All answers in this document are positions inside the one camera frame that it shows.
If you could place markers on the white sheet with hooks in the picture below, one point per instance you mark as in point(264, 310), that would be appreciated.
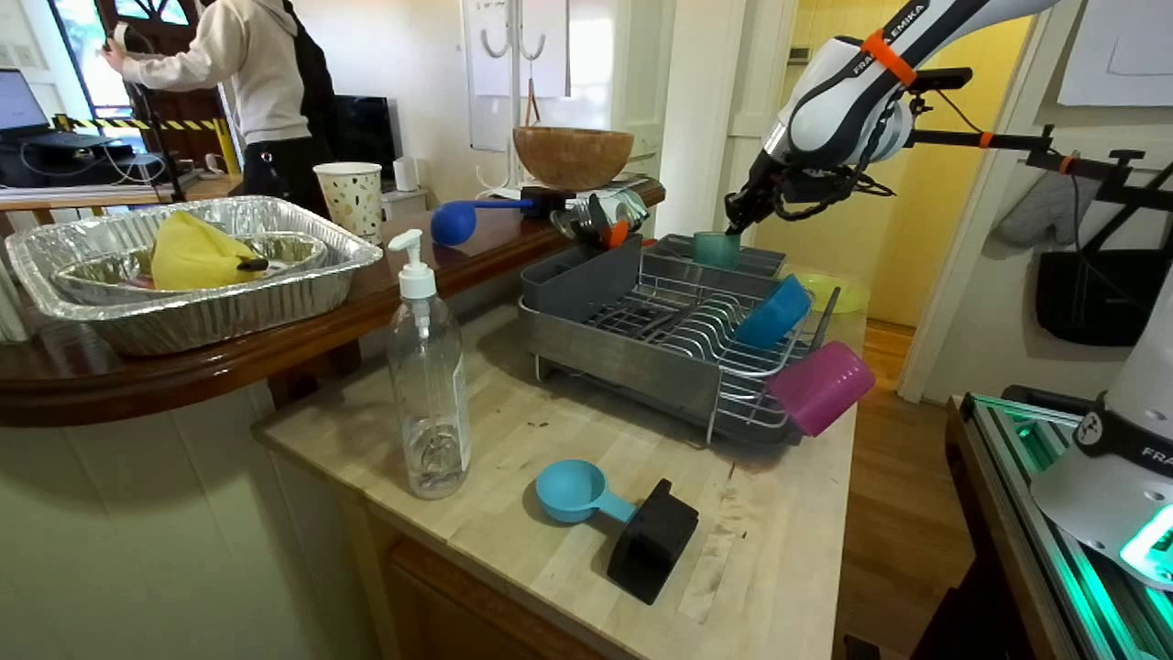
point(513, 60)

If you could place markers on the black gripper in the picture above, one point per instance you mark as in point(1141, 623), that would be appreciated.
point(793, 183)

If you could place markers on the pile of kitchen utensils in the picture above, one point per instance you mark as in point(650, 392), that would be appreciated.
point(606, 209)

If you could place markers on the wooden base cabinet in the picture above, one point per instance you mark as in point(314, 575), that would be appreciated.
point(463, 608)

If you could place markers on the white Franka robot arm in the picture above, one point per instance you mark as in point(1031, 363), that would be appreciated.
point(855, 93)

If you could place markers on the person in light sweater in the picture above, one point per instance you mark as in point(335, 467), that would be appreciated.
point(267, 73)

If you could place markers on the blue plastic cup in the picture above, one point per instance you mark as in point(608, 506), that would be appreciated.
point(774, 316)

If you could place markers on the grey dish drying rack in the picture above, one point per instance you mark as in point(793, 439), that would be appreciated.
point(635, 343)

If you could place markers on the black block holder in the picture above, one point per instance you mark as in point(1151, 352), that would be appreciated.
point(655, 540)

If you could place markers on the dotted paper cup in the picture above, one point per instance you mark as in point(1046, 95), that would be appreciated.
point(354, 195)

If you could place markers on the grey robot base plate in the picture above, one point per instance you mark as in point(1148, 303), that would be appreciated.
point(1099, 506)

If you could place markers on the grey oven mitt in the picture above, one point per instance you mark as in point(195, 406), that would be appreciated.
point(1046, 215)

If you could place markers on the black monitor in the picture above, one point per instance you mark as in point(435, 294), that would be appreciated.
point(366, 133)

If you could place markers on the clear pump dispenser bottle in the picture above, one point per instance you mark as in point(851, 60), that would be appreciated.
point(431, 406)

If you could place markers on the black bar camera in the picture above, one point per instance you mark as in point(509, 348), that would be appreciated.
point(947, 78)

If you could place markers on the aluminium frame with green light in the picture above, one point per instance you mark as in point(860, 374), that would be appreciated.
point(1040, 487)

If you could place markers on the blue round ladle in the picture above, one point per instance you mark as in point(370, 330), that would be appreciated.
point(456, 222)

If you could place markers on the magenta plastic cup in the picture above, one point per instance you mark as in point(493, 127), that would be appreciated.
point(821, 385)

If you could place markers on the yellow cloth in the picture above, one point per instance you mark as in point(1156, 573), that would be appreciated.
point(188, 252)

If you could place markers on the black hanging bag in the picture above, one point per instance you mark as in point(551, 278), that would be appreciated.
point(1099, 299)

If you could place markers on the white wall panel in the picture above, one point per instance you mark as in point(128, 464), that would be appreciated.
point(1118, 56)

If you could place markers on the yellow-green plastic bowl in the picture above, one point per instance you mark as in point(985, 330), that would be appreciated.
point(843, 294)

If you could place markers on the brown wooden bowl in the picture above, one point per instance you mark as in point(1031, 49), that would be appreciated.
point(572, 154)

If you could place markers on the light blue measuring scoop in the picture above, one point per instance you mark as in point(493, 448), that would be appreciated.
point(570, 487)

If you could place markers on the dark wooden bar ledge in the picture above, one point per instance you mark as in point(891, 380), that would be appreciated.
point(242, 360)

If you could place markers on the large aluminium foil tray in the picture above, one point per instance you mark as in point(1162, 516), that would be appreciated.
point(186, 316)

